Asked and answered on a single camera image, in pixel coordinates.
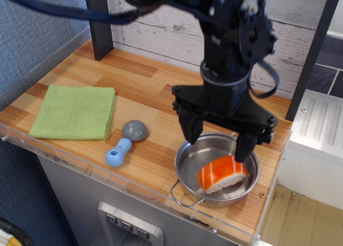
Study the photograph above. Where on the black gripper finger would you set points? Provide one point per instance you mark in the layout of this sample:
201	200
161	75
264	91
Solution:
191	124
245	144

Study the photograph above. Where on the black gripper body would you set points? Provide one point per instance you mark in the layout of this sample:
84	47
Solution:
230	107

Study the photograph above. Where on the stainless steel pot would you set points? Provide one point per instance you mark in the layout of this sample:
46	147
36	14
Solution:
191	158

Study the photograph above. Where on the orange white salmon sushi toy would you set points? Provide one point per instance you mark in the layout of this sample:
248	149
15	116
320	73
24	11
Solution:
221	173

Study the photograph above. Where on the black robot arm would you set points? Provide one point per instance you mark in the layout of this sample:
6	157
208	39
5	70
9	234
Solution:
237	35

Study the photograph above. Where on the blue grey toy scoop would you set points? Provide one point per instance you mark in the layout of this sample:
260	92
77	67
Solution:
133	130

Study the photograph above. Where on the white ribbed appliance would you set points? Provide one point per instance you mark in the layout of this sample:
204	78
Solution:
312	162

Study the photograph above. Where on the green folded cloth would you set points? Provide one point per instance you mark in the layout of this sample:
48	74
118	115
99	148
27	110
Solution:
74	113

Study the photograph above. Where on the silver control panel with buttons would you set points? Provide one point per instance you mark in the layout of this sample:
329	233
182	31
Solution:
123	228

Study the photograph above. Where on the clear acrylic table edge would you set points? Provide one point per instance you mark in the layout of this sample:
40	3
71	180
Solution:
81	178

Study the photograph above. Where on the yellow black object at corner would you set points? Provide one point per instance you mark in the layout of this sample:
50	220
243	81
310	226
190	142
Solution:
11	235

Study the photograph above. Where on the dark right frame post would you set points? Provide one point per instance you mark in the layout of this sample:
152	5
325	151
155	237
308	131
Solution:
316	45

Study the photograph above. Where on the dark frame post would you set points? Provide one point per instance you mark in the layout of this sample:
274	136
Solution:
101	33
316	45

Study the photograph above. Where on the dark left frame post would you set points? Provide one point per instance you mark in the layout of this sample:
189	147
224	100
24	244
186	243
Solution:
101	33

